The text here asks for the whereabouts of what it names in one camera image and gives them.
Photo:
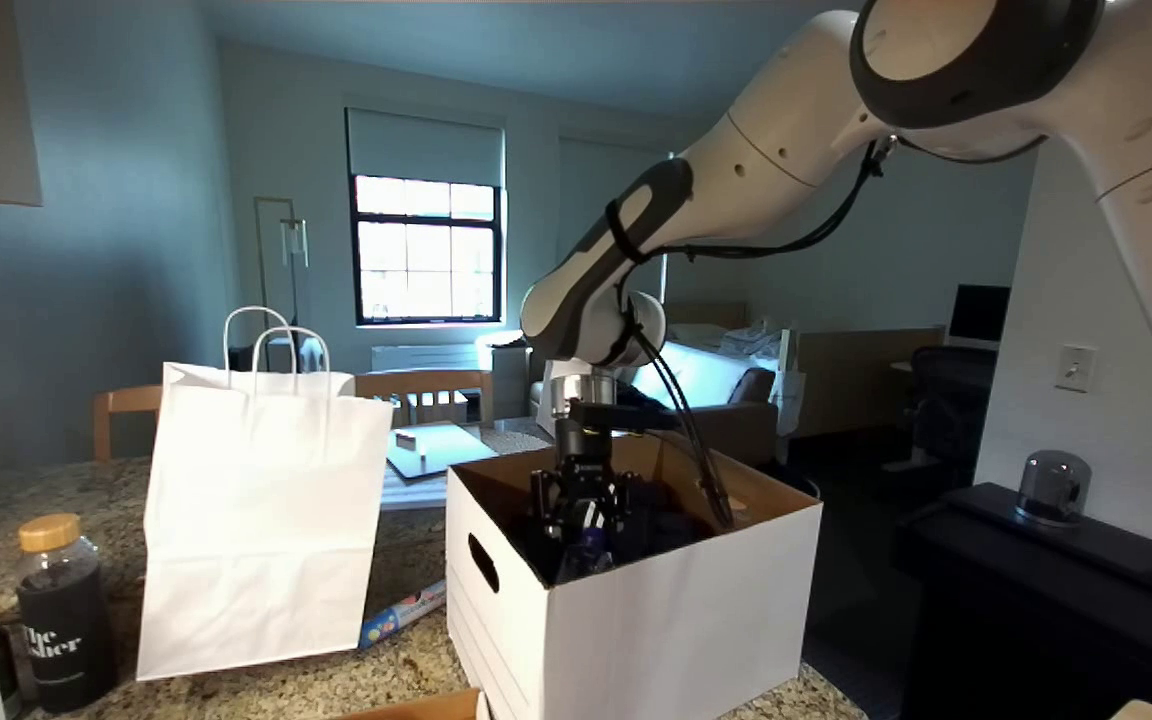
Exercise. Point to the black office chair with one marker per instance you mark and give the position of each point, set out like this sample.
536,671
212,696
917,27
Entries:
949,413

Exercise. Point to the thin metal frame stand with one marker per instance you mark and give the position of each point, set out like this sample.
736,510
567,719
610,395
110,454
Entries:
294,252

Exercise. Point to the dark monitor screen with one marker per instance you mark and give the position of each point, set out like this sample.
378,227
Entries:
980,314

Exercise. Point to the dark jar with wooden lid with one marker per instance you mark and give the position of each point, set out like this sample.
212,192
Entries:
58,626

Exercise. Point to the white radiator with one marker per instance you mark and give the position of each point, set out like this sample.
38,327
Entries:
430,356

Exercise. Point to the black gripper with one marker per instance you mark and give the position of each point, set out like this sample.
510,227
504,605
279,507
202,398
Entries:
593,446

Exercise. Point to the wooden cutting board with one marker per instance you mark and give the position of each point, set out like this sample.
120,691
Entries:
417,704

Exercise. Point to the wooden chair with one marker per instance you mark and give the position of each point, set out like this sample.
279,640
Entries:
120,406
420,389

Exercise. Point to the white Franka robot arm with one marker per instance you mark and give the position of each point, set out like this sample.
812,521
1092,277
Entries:
1136,105

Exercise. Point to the black low cabinet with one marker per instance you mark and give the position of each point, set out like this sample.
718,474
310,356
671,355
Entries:
1040,612

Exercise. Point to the white wall outlet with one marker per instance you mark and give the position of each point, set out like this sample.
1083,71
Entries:
1077,371

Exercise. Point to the white roller blind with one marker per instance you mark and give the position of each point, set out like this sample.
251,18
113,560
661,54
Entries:
425,146

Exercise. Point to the white cardboard storage box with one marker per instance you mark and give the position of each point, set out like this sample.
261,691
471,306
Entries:
657,640

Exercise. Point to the glass dome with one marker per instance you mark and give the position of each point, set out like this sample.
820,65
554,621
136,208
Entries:
1055,485

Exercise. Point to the light blue folder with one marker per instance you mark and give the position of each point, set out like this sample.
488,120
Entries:
442,451

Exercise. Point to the black framed window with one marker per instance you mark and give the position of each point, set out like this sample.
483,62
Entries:
425,251

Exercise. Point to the grey waste bin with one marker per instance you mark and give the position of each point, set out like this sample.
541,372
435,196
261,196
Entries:
510,381

